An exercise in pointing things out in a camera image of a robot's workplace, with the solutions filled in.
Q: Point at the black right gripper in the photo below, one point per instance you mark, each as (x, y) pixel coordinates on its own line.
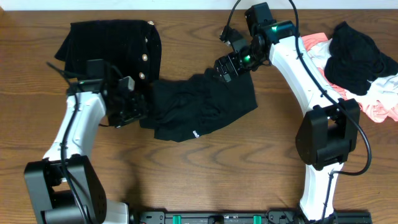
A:
(232, 59)

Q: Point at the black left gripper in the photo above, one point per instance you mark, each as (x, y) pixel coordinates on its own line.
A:
(137, 110)

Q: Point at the black polo shirt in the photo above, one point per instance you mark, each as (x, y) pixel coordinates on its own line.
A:
(187, 109)

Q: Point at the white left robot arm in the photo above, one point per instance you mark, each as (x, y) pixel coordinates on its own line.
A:
(63, 185)

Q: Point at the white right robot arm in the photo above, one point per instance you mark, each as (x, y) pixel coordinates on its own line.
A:
(329, 129)

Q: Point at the black velvet buttoned garment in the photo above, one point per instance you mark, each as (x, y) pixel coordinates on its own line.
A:
(133, 46)

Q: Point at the black crumpled garment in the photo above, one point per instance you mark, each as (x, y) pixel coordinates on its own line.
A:
(356, 61)

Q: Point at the white garment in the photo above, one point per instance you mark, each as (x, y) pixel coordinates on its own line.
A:
(382, 90)

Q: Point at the coral pink garment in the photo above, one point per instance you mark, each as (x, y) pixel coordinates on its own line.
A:
(376, 113)

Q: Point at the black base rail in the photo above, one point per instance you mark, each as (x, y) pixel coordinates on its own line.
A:
(271, 217)

